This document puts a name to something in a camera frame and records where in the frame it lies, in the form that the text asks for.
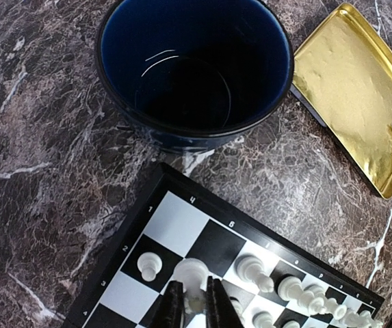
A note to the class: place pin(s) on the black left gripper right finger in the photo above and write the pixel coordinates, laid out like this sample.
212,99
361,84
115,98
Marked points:
220,312

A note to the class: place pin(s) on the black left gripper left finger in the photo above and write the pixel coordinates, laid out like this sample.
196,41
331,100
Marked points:
170,313

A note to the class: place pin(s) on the white chess pawn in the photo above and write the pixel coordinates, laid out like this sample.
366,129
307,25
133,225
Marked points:
263,320
149,264

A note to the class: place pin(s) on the black and white chessboard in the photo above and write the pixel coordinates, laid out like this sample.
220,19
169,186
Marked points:
178,230

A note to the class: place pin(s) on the dark blue enamel mug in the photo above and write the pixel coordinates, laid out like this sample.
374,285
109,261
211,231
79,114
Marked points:
191,76

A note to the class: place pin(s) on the gold metal tray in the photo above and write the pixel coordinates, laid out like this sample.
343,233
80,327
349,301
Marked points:
343,74

